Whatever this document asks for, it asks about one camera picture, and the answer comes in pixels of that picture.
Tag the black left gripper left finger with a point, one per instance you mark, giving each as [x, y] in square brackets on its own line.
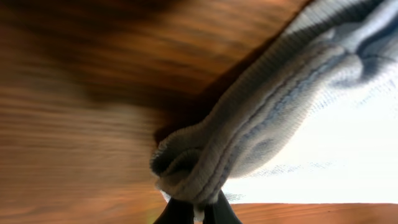
[176, 212]

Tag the light blue printed t-shirt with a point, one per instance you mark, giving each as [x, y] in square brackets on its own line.
[313, 120]

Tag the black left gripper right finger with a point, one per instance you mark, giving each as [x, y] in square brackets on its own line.
[220, 212]

